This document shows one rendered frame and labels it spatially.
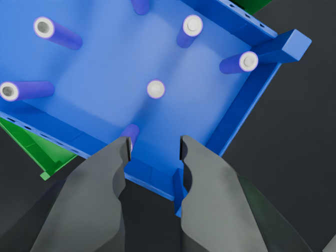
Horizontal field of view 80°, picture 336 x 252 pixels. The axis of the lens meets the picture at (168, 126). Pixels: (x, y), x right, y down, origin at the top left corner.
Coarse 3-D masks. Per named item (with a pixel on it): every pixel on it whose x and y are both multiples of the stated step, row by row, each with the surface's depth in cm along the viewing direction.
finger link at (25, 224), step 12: (60, 180) 9; (48, 192) 8; (36, 204) 8; (48, 204) 8; (24, 216) 7; (36, 216) 7; (12, 228) 7; (24, 228) 7; (36, 228) 7; (0, 240) 6; (12, 240) 6; (24, 240) 6
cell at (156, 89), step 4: (152, 80) 18; (156, 80) 18; (160, 80) 18; (148, 84) 19; (152, 84) 19; (156, 84) 18; (160, 84) 19; (164, 84) 19; (148, 88) 19; (152, 88) 18; (156, 88) 18; (160, 88) 18; (164, 88) 19; (148, 92) 19; (152, 92) 19; (156, 92) 18; (160, 92) 19; (164, 92) 19; (152, 96) 19; (156, 96) 19; (160, 96) 19
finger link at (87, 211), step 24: (120, 144) 11; (96, 168) 10; (120, 168) 10; (72, 192) 8; (96, 192) 8; (120, 192) 10; (48, 216) 7; (72, 216) 7; (96, 216) 7; (120, 216) 7; (48, 240) 6; (72, 240) 6; (96, 240) 6; (120, 240) 7
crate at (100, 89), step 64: (0, 0) 22; (64, 0) 22; (128, 0) 23; (192, 0) 21; (0, 64) 24; (64, 64) 24; (128, 64) 24; (192, 64) 24; (64, 128) 24; (192, 128) 26
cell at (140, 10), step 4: (132, 0) 19; (136, 0) 19; (140, 0) 19; (144, 0) 19; (148, 0) 21; (132, 4) 21; (136, 4) 20; (140, 4) 20; (144, 4) 20; (148, 4) 21; (136, 8) 21; (140, 8) 21; (144, 8) 21; (148, 8) 22; (136, 12) 22; (140, 12) 22; (144, 12) 22
